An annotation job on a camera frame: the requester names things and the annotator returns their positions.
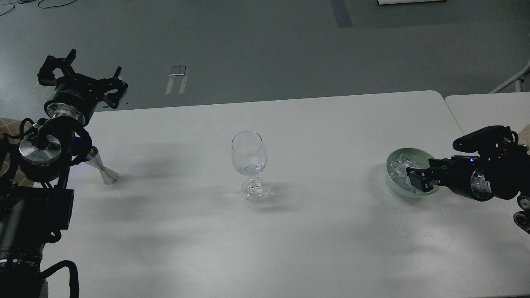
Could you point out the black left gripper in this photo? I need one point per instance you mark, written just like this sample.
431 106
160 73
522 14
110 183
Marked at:
77 96

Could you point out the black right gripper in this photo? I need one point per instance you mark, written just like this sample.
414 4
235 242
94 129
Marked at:
454 173

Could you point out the clear ice cubes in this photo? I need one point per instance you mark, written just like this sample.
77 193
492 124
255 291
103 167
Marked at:
397 172

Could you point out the steel double jigger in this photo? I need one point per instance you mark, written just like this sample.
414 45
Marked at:
94 160

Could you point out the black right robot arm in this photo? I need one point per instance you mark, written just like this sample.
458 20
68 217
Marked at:
488 167

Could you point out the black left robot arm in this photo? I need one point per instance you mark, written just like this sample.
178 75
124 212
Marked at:
36 204

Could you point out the clear wine glass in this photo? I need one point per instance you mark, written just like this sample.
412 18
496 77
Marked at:
249 158

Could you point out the green bowl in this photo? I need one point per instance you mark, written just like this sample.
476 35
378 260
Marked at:
415 154

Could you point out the beige foam block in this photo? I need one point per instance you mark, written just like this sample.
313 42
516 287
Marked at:
524 136

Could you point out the white board on floor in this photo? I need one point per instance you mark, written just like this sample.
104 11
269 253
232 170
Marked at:
404 2

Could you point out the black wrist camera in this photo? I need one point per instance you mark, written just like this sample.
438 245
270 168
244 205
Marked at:
483 139

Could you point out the white chair frame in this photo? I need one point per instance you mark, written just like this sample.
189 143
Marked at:
517 81

